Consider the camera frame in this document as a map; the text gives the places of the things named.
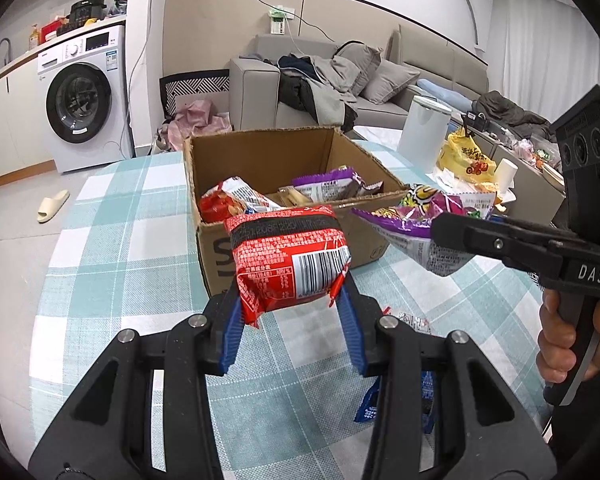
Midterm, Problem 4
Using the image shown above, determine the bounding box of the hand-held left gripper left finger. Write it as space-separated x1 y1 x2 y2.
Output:
27 287 243 480

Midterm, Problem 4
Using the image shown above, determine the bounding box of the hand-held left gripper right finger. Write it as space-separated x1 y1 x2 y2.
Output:
337 280 558 480

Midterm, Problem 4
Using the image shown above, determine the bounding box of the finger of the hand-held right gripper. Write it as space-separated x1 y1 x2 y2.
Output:
429 211 565 277
495 215 579 242

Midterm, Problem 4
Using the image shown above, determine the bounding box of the purple snack packet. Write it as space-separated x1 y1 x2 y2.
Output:
292 167 366 203
352 184 497 277

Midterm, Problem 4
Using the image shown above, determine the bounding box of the red black noodle packet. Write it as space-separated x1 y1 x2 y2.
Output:
224 205 353 330

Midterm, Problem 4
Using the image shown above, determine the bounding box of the white red noodle packet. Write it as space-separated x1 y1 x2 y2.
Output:
199 176 282 224

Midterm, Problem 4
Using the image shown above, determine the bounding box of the brown cardboard box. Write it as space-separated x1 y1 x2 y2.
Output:
182 127 411 297

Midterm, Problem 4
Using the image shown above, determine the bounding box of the person's right hand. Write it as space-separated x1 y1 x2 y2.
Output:
536 290 600 385

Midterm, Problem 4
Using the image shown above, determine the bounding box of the beige low cabinet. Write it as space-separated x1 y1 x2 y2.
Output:
480 130 566 221

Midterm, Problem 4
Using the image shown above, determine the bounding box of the small red white candy wrapper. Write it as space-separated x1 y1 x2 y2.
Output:
382 306 431 335

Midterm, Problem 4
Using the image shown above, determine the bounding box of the white paper cup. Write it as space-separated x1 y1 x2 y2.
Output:
495 157 518 193

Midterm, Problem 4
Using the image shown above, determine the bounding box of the blue snack packet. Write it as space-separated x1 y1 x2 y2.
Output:
354 372 437 433

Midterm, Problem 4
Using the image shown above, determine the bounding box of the yellow plastic bag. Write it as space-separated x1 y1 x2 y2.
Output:
437 127 498 186

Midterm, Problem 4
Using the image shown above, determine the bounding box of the dark jacket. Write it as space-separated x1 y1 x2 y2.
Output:
472 91 551 128

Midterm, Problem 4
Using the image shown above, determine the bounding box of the white cylindrical bin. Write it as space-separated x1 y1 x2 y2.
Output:
397 95 453 173

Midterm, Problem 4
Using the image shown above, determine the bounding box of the checked teal white tablecloth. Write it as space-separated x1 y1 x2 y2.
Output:
30 140 556 480

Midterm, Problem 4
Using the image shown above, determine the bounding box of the dark brown snack packet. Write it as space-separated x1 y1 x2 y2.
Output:
345 180 383 197

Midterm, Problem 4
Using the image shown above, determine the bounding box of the grey cushion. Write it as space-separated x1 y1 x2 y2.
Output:
362 60 421 106
340 42 382 96

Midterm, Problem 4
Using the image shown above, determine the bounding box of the beige slipper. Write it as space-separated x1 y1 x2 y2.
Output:
36 190 71 223

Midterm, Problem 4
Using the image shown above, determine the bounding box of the pink cloth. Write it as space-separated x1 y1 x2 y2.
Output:
157 100 231 151

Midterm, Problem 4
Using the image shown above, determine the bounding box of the pile of dark clothes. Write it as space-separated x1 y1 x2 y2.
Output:
277 52 361 131

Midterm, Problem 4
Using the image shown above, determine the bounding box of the grey sofa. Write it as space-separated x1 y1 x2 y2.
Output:
230 30 491 131

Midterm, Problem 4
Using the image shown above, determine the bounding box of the black white patterned chair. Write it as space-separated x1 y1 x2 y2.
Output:
159 70 231 121

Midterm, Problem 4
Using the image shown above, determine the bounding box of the white washing machine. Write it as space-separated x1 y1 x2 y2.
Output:
37 25 131 173

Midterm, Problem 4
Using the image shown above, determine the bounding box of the white counter cabinet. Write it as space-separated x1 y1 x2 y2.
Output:
0 50 56 186

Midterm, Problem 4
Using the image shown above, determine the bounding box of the red box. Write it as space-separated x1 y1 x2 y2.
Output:
42 17 71 41

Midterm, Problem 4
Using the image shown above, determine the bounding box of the black rice cooker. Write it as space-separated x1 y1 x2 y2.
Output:
70 0 108 26

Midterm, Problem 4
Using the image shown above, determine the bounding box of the green white wall device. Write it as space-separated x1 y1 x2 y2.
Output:
270 5 296 36

